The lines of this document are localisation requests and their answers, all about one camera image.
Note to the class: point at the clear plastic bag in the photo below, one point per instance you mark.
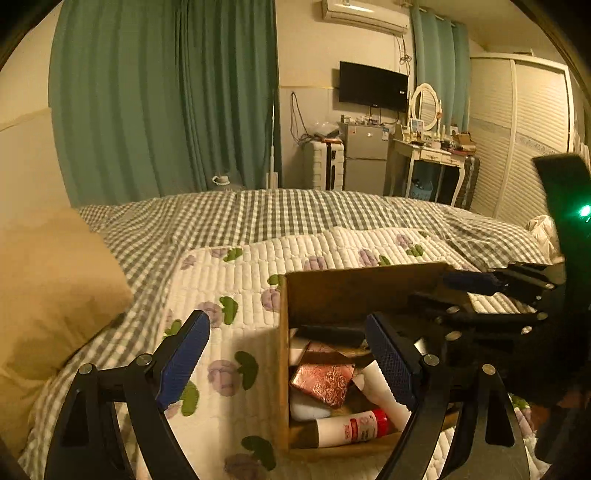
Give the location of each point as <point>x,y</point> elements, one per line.
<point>323,127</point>

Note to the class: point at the black wallet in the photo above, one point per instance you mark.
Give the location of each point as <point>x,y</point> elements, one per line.
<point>330,333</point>

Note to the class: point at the white louvred wardrobe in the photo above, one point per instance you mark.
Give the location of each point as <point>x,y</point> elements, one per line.
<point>521,138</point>

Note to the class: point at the dark checked suitcase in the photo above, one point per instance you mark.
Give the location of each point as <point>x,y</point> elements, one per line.
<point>467,180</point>

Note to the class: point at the small white box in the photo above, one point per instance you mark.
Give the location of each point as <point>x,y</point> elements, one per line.
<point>298,350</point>

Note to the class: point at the dark green curtain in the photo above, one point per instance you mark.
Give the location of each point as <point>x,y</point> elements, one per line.
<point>161,92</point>

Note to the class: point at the white air conditioner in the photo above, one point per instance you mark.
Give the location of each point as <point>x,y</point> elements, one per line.
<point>364,14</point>

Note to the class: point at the red patterned box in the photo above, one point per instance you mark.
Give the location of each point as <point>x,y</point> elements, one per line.
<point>323,378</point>

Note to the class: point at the oval white vanity mirror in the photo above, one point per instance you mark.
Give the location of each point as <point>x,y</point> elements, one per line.
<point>425,106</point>

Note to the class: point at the silver small fridge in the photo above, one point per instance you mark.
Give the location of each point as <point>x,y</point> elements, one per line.
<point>364,154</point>

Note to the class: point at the blue bag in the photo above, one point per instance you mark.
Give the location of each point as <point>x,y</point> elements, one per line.
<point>422,188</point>

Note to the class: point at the small photo frame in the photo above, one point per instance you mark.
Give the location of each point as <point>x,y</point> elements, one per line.
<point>417,125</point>

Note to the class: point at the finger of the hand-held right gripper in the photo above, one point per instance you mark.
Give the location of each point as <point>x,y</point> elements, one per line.
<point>466,281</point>
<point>461,310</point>

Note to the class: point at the white quilted floral blanket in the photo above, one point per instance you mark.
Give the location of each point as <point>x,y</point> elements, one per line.
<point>244,286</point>

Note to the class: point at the hanging white towels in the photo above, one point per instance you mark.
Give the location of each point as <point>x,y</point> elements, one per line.
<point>582,145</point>

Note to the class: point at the white ribbed suitcase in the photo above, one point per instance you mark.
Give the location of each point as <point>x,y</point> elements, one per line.
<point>316,164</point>

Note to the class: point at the white dressing table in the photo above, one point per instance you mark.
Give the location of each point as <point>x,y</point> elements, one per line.
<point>429,154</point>

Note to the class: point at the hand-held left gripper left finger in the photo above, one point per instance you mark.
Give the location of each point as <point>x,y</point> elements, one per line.
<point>182,364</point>

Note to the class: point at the tan pillow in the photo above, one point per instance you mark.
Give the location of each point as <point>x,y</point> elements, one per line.
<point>55,295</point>

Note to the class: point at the translucent white bottle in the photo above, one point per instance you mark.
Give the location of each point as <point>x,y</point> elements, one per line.
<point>374,383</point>

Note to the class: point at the white mop pole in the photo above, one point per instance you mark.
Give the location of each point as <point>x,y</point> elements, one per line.
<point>274,152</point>

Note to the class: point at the white tube red cap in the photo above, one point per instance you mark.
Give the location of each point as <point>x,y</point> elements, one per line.
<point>351,427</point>

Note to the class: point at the light teal curtain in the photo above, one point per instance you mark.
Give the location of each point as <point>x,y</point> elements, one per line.
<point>438,60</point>

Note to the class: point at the black wall television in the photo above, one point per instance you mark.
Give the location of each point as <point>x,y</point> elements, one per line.
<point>371,85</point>

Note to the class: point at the cardboard box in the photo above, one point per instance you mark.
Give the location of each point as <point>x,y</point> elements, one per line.
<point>360,290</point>

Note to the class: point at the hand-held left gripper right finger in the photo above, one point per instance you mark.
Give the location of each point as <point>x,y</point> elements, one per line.
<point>392,364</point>

